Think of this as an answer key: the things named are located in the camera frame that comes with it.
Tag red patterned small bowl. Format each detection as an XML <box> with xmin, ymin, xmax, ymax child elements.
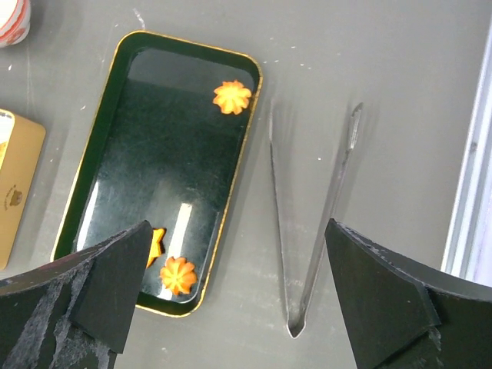
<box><xmin>0</xmin><ymin>0</ymin><xmax>32</xmax><ymax>48</ymax></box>

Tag orange flower cookie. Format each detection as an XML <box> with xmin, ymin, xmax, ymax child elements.
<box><xmin>212</xmin><ymin>80</ymin><xmax>252</xmax><ymax>115</ymax></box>
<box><xmin>160</xmin><ymin>257</ymin><xmax>198</xmax><ymax>296</ymax></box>

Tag black serving tongs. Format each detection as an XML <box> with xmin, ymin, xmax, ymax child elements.
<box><xmin>268</xmin><ymin>101</ymin><xmax>364</xmax><ymax>339</ymax></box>

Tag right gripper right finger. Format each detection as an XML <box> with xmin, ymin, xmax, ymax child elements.
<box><xmin>324</xmin><ymin>219</ymin><xmax>491</xmax><ymax>368</ymax></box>

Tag gold cookie tin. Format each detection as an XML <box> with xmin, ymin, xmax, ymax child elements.
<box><xmin>1</xmin><ymin>109</ymin><xmax>45</xmax><ymax>269</ymax></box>

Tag orange flower cookie bottom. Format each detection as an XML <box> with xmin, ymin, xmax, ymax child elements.
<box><xmin>160</xmin><ymin>257</ymin><xmax>198</xmax><ymax>296</ymax></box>

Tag black rectangular tray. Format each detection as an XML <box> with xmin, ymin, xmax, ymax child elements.
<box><xmin>52</xmin><ymin>30</ymin><xmax>263</xmax><ymax>317</ymax></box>

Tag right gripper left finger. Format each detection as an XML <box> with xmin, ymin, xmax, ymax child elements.
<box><xmin>1</xmin><ymin>221</ymin><xmax>153</xmax><ymax>368</ymax></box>

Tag orange fish shaped cookie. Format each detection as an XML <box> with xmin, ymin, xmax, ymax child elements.
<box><xmin>146</xmin><ymin>228</ymin><xmax>166</xmax><ymax>268</ymax></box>

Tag orange flower cookie top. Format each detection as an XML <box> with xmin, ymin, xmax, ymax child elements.
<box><xmin>212</xmin><ymin>80</ymin><xmax>252</xmax><ymax>115</ymax></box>

